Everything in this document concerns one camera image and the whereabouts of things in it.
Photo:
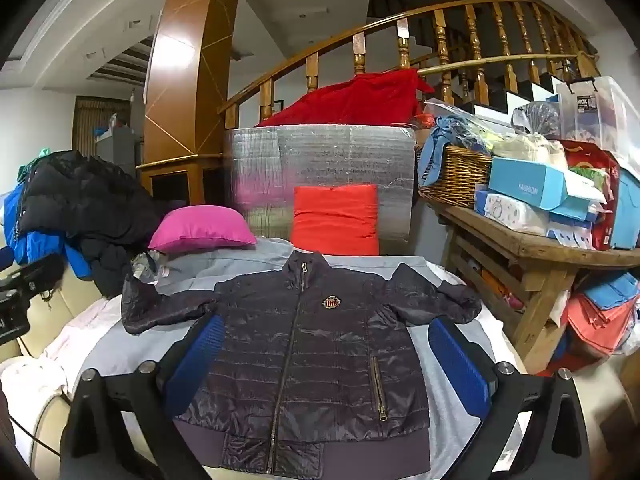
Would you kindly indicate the stack of orange folded bags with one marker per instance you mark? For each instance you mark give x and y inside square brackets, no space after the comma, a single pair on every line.
[600,325]

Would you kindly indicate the silver plastic bag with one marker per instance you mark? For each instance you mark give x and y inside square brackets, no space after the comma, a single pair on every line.
[145,267]

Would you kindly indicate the red plush blanket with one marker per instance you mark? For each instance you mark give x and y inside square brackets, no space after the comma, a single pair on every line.
[360,100]

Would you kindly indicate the blue cloth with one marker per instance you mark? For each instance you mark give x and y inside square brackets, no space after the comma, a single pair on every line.
[440,135]

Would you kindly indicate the wooden stair railing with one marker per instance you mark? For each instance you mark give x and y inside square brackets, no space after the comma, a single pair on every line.
[441,40]

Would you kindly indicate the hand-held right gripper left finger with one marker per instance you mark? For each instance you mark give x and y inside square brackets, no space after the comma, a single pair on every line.
[197,360]

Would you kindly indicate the dark puffer jacket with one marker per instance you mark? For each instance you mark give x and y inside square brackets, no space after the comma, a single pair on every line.
[310,350]

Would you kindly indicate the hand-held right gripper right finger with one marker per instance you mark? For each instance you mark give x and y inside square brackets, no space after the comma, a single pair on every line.
[457,365]

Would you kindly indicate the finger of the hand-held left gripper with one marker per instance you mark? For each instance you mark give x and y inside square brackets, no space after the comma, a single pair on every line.
[35,277]

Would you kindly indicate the cream leather sofa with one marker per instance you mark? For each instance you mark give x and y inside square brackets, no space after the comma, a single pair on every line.
[55,310]

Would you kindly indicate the pale pink sheet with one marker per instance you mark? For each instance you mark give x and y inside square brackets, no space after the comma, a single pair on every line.
[75,330]

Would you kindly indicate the cream plush in plastic bag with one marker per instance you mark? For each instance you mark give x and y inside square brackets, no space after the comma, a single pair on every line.
[530,150]

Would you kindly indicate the blue dotted white box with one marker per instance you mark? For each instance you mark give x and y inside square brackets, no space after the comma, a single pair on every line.
[575,232]

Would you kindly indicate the pile of black blue jackets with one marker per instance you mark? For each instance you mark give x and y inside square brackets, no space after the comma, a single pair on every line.
[85,200]

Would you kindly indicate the wicker basket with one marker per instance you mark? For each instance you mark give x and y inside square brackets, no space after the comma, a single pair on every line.
[460,180]

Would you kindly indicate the grey cloth cover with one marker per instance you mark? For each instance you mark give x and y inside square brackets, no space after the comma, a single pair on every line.
[130,345]

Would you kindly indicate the green garment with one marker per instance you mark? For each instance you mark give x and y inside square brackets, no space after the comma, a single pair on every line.
[37,155]

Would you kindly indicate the red printed bag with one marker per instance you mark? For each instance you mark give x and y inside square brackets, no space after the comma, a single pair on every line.
[597,165]

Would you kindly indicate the grey cabinet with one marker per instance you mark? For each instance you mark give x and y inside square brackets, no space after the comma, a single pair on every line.
[117,150]

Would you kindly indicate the light blue cardboard box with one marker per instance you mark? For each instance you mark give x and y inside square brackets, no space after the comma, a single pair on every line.
[525,185]

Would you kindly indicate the blue jacket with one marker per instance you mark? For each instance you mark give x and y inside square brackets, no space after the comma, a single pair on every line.
[35,250]

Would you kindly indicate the pink pillow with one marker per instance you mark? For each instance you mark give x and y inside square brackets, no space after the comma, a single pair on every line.
[200,227]

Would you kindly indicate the patterned tissue pack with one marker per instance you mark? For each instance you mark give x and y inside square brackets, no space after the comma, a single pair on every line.
[510,215]

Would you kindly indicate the grey patterned plastic bag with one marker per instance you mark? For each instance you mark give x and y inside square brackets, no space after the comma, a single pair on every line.
[537,117]

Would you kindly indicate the wooden side table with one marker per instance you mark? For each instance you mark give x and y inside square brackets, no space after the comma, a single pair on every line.
[500,230]

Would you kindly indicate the red-orange pillow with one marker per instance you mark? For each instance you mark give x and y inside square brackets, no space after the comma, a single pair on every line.
[335,220]

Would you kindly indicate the clear plastic storage box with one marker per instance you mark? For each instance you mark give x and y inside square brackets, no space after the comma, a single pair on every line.
[600,115]

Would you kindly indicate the tiled staircase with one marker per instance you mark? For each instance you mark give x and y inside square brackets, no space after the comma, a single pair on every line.
[520,92]

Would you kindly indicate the silver foil wrapped box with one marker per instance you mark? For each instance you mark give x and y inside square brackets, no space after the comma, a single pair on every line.
[320,160]

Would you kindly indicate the wooden column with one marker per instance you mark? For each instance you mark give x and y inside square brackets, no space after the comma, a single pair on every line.
[185,85]

